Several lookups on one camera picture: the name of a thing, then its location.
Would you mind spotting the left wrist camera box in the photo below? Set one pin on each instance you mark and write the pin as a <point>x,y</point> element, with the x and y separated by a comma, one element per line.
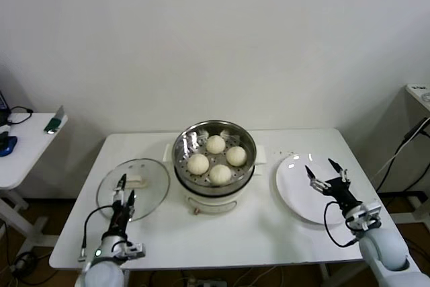
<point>134,251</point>

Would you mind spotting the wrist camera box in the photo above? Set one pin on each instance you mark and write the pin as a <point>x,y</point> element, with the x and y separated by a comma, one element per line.
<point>364,214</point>
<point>134,251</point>

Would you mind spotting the white desk with label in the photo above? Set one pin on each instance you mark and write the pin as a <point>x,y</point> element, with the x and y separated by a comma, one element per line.
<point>415,93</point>

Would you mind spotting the white side table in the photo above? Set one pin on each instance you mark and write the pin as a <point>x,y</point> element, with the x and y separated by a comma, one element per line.
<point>30,152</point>

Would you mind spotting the white steamed baozi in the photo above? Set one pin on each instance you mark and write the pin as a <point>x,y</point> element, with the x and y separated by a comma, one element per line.
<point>220,174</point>
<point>198,163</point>
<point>215,144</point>
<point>236,156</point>

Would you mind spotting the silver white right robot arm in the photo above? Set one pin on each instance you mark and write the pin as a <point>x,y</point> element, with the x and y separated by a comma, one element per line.
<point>383,253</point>

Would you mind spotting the round glass pot lid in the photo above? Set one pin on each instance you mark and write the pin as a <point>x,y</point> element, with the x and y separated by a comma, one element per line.
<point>151,172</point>

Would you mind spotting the blue handheld device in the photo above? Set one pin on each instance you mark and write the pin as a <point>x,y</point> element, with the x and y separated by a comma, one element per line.
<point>7,146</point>

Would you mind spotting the scattered brown crumbs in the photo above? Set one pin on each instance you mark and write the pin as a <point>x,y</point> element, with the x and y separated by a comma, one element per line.
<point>291,152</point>

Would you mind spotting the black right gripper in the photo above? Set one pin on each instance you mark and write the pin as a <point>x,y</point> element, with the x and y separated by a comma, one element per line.
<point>341,193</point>

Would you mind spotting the white electric cooker pot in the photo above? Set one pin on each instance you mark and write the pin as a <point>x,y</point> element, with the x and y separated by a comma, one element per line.
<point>211,204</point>

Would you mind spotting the round white plate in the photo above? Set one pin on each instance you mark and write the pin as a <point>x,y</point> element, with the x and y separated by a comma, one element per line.
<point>292,186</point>

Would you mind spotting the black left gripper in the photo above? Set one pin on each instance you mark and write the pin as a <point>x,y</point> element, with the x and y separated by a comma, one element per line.
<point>121,216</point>

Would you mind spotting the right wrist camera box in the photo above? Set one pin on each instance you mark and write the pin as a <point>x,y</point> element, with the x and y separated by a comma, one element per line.
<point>364,214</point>

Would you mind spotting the floor power strip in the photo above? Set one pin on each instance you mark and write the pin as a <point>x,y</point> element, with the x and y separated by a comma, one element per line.
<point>205,283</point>

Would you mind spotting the dark screen device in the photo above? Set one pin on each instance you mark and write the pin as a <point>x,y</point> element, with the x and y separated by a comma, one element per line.
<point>2,102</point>

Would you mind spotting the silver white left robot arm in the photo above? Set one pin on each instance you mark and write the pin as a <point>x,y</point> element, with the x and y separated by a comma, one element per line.
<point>100,273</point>

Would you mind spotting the perforated steel steamer basket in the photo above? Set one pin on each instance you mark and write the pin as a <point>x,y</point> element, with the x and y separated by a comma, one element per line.
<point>188,139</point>

